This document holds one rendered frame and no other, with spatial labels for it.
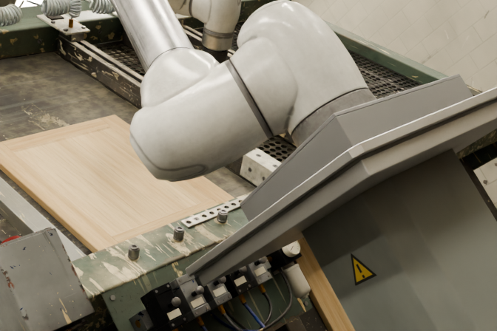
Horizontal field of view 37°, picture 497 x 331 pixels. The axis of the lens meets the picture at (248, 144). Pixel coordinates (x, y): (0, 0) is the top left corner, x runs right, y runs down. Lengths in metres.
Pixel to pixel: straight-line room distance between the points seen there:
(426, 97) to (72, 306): 0.68
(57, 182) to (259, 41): 0.88
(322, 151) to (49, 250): 0.53
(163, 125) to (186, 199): 0.74
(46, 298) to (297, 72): 0.56
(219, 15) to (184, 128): 0.94
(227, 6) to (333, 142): 1.13
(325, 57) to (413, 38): 6.74
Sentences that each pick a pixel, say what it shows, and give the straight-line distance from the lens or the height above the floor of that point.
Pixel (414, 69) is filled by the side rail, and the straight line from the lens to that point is 3.12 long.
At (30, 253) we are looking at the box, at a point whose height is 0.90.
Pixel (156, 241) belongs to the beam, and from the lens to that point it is 1.70.
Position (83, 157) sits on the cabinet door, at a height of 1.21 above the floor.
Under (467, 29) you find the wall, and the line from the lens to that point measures 7.55.
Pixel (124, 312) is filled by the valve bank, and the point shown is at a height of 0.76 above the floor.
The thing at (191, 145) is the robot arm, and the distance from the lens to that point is 1.20.
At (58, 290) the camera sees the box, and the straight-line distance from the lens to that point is 1.31.
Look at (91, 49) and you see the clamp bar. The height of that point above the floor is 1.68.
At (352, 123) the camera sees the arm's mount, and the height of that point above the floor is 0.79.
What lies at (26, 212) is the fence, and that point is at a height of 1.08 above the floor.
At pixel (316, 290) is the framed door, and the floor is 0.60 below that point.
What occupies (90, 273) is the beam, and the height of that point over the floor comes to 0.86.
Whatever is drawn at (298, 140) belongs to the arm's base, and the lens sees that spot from 1.21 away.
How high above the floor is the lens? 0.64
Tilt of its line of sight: 11 degrees up
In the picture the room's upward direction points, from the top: 29 degrees counter-clockwise
